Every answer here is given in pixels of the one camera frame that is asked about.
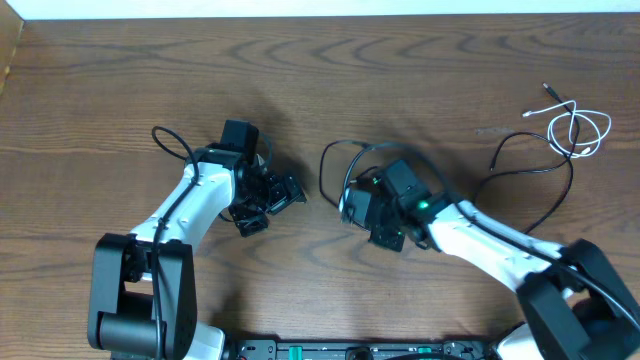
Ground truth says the white usb cable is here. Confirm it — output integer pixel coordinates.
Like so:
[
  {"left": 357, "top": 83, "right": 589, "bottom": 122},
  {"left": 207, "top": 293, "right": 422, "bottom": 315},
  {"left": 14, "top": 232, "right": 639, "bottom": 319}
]
[{"left": 521, "top": 99, "right": 613, "bottom": 160}]

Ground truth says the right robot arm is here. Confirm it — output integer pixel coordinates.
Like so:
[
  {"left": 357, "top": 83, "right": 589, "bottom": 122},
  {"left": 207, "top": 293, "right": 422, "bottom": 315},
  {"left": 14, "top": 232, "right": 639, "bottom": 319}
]
[{"left": 370, "top": 160, "right": 639, "bottom": 359}]

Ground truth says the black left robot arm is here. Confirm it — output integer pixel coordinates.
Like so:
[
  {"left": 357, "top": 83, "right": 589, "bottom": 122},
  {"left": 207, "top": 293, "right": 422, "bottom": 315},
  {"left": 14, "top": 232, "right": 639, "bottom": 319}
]
[{"left": 87, "top": 120, "right": 306, "bottom": 360}]

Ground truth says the black right camera cable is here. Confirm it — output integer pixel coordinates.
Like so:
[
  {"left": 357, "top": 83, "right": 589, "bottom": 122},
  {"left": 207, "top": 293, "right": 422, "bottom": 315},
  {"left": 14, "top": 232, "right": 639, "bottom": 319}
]
[{"left": 342, "top": 142, "right": 640, "bottom": 331}]

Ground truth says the black camera cable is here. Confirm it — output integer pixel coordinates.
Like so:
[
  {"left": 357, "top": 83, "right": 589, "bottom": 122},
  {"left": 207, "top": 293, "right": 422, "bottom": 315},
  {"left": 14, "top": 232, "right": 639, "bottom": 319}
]
[
  {"left": 342, "top": 142, "right": 640, "bottom": 331},
  {"left": 150, "top": 125, "right": 201, "bottom": 360}
]

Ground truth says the black left camera cable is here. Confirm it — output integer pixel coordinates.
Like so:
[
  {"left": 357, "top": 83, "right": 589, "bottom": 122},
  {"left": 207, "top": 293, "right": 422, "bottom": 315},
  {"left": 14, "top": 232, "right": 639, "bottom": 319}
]
[{"left": 150, "top": 125, "right": 201, "bottom": 360}]

